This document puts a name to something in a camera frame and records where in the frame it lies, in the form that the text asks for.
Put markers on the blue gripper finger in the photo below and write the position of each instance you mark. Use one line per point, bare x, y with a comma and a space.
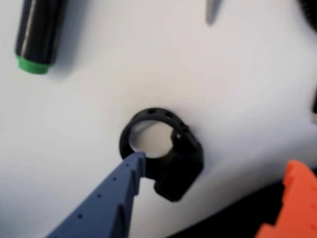
106, 205

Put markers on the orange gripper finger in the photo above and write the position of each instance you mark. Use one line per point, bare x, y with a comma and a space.
297, 205

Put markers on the black marker with green end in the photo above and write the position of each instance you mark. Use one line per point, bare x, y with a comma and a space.
37, 34

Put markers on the black fabric bag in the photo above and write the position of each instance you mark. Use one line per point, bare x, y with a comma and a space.
235, 218

